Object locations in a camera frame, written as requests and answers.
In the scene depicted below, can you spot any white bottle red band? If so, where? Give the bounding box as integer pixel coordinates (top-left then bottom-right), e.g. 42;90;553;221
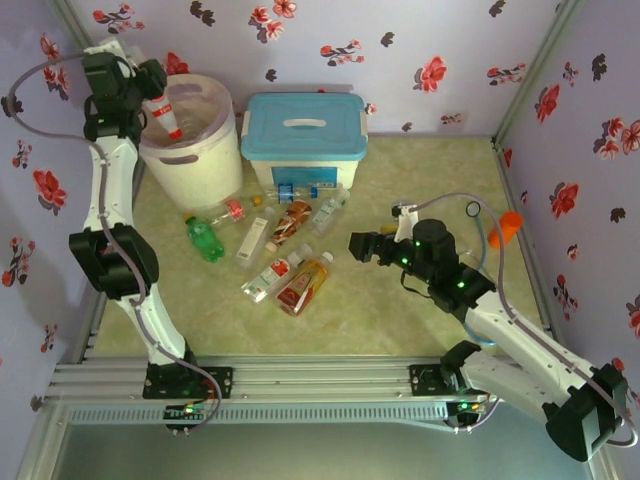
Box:
149;94;184;142

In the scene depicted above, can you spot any clear bottle red cola label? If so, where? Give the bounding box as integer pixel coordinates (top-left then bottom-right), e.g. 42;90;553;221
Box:
207;198;249;232

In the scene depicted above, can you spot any green plastic bottle yellow cap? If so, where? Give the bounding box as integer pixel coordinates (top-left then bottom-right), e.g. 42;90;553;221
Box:
183;212;226;265

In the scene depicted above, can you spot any small circuit board with LEDs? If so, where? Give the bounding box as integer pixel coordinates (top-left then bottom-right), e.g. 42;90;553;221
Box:
447;397;494;416
163;402;210;420

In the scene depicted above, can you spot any grey metal front panel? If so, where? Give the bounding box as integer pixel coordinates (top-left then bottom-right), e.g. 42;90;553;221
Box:
17;403;609;480

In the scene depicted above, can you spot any amber tea bottle red label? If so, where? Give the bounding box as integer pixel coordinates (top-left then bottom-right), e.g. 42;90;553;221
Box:
275;251;335;318

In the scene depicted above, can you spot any grey right arm cable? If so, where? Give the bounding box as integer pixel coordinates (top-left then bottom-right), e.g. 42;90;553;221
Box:
407;193;640;449

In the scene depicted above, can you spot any aluminium corner post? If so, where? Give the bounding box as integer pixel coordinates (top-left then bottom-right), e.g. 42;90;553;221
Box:
492;0;591;146
45;0;109;56

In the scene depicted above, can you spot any aluminium front frame rail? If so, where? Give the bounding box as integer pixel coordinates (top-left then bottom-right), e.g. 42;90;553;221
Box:
49;355;526;401

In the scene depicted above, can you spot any clear bottle blue label band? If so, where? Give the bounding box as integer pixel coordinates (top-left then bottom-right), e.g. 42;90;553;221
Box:
259;182;321;205

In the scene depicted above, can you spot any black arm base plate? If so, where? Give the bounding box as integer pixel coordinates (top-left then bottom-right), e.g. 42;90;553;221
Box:
143;366;235;400
408;363;451;397

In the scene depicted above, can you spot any orange plastic cup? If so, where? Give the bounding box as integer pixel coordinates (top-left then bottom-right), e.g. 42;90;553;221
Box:
488;210;524;250

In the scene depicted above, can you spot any round white plastic bin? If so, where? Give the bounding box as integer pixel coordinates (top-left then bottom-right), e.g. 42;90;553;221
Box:
138;73;246;211

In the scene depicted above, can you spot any grey slotted cable duct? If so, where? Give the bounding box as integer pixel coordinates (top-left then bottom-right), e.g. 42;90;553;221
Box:
64;403;451;426

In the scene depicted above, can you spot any clear bottle plain white label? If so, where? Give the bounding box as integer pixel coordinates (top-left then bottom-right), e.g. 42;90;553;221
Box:
234;205;277;271

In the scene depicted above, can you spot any clear bottle red white label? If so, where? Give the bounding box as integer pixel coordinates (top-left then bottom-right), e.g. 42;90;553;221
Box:
240;243;314;305

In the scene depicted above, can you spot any white storage box blue lid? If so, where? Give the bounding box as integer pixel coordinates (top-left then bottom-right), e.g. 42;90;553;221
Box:
240;91;370;191

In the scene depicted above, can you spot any grey left arm cable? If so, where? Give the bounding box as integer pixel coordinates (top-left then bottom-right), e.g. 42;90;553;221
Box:
7;53;221;436

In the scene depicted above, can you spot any brown swirl-label bottle white cap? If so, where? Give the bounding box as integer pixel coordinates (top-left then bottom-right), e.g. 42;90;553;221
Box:
263;198;314;254

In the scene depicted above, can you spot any aluminium side rail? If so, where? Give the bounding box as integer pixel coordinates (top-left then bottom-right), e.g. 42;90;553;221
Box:
492;134;569;356
74;294;115;364

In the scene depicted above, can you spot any clear bottle green white label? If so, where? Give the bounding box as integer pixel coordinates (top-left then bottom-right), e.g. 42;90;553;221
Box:
304;187;352;237

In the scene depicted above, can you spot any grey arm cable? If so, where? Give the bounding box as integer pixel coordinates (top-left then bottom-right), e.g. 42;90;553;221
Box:
7;53;221;436
407;193;640;449

